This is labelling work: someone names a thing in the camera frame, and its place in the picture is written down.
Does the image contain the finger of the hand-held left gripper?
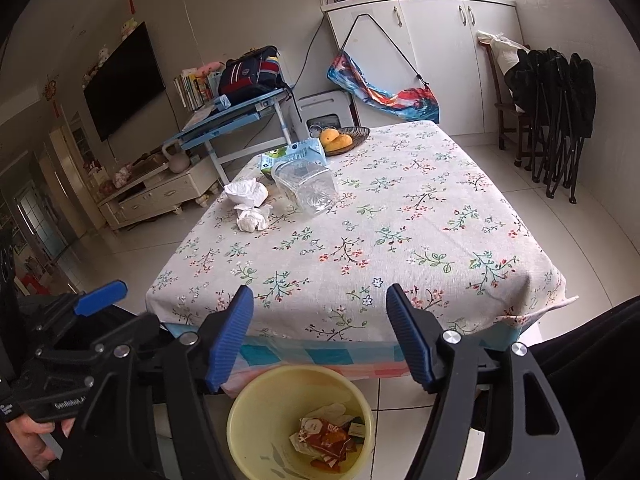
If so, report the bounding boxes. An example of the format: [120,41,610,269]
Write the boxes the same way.
[30,280,128,331]
[35,312,162,366]

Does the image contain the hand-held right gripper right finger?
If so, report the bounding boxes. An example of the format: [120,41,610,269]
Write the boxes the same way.
[386,284,586,480]

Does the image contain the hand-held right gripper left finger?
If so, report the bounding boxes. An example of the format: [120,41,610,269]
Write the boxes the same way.
[60,285,256,480]

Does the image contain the yellow trash bin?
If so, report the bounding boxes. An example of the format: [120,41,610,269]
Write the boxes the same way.
[226,366,376,480]

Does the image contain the light blue milk carton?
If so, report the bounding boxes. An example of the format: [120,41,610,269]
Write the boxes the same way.
[257,139,328,178]

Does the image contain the person's left hand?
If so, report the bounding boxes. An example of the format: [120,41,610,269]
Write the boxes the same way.
[5,412,76,471]

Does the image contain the pastel checked cloth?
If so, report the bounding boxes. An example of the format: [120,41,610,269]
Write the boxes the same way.
[165,317,536,398]

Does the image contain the white television stand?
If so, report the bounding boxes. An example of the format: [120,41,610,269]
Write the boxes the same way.
[97,157,221,231]

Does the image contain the crumpled white tissue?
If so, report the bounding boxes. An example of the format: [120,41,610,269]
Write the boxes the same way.
[223,178,269,208]
[235,204,273,233]

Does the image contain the floral tablecloth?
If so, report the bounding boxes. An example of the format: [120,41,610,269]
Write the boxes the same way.
[146,121,578,356]

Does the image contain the beige jug vase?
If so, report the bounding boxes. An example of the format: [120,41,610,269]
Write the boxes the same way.
[161,141,191,173]

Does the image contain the clear plastic bottle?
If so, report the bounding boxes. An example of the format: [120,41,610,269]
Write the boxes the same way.
[270,160,337,217]

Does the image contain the dark wicker basket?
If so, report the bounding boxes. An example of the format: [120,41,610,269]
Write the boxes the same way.
[312,126,372,157]

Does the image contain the black television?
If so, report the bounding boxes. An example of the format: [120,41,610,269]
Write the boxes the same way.
[82,21,167,142]

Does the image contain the blue study desk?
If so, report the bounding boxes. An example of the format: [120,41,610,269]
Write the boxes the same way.
[162,87,296,186]

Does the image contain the row of books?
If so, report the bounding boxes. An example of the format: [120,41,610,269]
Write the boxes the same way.
[173,66,216,111]

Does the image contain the colourful printed bag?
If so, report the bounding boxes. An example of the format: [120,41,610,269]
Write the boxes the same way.
[327,12,441,125]

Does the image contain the dark wooden chair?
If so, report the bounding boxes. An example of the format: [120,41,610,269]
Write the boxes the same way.
[482,42,533,151]

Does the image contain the white plastic stool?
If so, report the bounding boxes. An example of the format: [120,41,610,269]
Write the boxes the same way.
[295,91,357,138]

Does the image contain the dark blue red backpack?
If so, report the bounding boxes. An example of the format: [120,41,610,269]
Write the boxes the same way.
[218,45,291,101]

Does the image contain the white cabinet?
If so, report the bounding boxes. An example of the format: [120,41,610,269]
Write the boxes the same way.
[321,0,526,136]

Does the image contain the folded black chairs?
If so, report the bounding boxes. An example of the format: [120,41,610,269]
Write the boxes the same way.
[504,47,597,205]

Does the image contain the white cloth bag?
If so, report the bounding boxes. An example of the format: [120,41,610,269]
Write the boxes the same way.
[476,30,531,76]

